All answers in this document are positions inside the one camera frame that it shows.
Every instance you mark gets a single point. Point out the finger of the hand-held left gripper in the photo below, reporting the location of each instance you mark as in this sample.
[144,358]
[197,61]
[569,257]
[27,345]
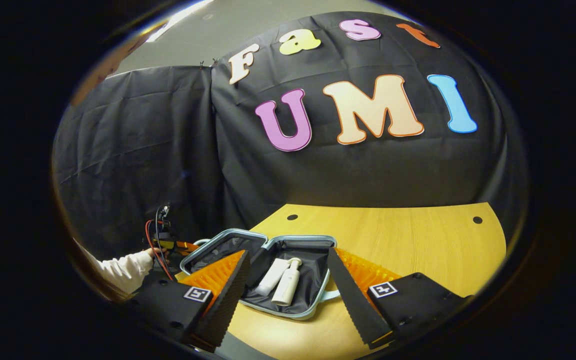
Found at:
[187,245]

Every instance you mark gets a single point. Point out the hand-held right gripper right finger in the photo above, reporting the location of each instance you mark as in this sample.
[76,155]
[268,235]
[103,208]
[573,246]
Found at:
[355,300]

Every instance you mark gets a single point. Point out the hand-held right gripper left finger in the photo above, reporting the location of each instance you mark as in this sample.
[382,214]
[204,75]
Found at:
[225,300]

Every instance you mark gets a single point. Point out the light blue suitcase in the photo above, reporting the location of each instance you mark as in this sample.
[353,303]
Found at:
[308,280]

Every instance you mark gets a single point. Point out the white cream tube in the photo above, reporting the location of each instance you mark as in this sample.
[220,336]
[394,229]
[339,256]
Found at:
[272,277]

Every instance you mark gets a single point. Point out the white pump bottle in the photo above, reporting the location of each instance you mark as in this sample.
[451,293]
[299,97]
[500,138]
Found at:
[288,287]

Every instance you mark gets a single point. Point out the black backdrop cloth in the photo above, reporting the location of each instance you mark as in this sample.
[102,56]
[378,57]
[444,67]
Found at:
[143,150]

